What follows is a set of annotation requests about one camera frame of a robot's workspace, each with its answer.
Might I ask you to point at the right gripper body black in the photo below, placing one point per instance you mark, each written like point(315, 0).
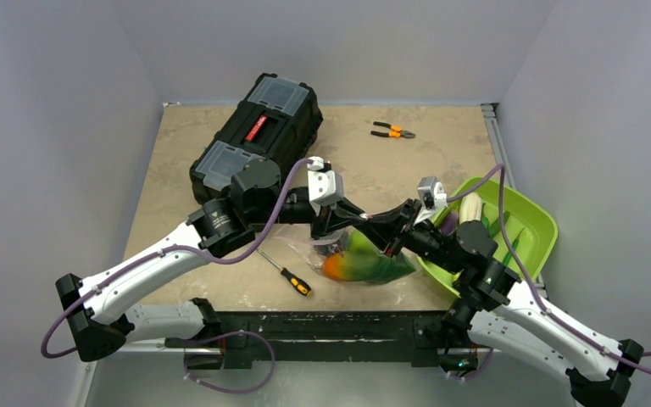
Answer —
point(407, 225)

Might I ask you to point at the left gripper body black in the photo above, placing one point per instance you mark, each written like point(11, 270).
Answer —
point(296, 213)

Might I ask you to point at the black grapes toy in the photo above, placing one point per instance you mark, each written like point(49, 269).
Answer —
point(327, 248)

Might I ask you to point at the green bok choy toy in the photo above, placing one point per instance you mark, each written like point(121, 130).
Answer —
point(389, 269)

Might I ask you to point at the clear zip top bag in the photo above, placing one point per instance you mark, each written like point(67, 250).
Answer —
point(298, 239)

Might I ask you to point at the orange mango toy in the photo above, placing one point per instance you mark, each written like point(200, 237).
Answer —
point(346, 267)

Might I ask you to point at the green apple toy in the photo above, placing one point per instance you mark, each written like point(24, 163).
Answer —
point(359, 243)

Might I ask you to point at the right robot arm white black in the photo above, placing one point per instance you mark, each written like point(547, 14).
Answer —
point(599, 369)

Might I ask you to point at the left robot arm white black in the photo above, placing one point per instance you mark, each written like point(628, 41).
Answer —
point(104, 312)

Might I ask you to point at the yellow black screwdriver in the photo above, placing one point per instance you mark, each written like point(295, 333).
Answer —
point(300, 285)

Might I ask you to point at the orange black pliers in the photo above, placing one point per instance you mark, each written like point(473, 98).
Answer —
point(391, 131)

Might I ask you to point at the green cucumber toy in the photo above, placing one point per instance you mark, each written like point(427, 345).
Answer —
point(496, 226)

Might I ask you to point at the green chili pepper toy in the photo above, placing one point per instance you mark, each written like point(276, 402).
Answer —
point(510, 254)

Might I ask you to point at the green plastic basin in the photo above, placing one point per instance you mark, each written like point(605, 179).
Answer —
point(539, 231)

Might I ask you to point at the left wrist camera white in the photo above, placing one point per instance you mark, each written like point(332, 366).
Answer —
point(325, 186)

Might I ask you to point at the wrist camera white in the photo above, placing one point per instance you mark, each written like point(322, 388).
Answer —
point(325, 186)
point(432, 196)

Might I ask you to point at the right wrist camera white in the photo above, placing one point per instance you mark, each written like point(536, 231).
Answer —
point(432, 196)

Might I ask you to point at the black toolbox red handle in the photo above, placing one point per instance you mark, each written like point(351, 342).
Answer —
point(277, 120)

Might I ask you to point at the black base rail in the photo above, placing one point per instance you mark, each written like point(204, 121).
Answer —
point(236, 339)

